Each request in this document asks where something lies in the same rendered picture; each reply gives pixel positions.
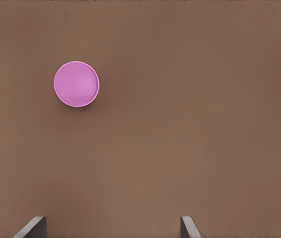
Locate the pink bowl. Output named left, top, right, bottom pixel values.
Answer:
left=54, top=61, right=100, bottom=108

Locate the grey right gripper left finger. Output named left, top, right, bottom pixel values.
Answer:
left=12, top=216, right=47, bottom=238

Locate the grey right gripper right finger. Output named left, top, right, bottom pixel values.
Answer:
left=180, top=216, right=202, bottom=238

